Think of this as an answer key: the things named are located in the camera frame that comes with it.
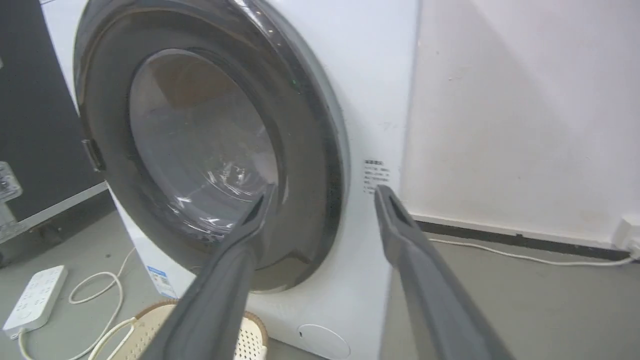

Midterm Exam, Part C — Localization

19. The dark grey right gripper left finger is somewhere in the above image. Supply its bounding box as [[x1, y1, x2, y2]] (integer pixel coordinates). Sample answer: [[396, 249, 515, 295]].
[[138, 183, 277, 360]]

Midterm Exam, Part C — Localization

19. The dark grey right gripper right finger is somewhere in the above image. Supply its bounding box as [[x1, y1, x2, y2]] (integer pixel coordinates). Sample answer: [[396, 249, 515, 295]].
[[373, 184, 516, 360]]

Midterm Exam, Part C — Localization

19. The round dark washing machine door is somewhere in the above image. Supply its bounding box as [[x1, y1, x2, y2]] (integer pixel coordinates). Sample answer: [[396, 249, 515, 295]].
[[73, 0, 351, 294]]

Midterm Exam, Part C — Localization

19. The white front-load washing machine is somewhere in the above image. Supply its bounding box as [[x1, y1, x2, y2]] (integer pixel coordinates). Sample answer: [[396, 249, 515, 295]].
[[41, 0, 421, 360]]

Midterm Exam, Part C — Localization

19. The cream perforated laundry basket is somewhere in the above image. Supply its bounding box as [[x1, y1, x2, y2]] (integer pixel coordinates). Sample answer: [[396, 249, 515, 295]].
[[111, 299, 269, 360]]

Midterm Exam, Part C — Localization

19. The white power strip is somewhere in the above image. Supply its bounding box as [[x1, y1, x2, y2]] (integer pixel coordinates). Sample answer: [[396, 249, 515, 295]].
[[2, 265, 69, 340]]

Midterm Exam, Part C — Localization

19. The clear plastic box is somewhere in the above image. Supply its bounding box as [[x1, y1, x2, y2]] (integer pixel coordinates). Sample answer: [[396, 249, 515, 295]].
[[0, 161, 24, 227]]

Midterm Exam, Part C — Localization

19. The black panel with white trim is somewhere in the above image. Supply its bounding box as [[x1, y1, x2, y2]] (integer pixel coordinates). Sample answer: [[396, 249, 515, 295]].
[[0, 0, 117, 269]]

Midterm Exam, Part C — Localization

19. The thin white floor cable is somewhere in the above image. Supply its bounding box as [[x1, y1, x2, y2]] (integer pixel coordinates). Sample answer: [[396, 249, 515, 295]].
[[428, 237, 636, 267]]

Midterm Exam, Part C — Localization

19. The white power strip cable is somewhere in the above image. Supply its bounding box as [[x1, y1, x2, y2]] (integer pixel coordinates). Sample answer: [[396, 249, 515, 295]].
[[18, 246, 138, 360]]

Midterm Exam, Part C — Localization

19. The white wall socket adapter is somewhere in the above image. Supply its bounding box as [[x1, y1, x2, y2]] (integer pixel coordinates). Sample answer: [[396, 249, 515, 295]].
[[612, 217, 640, 260]]

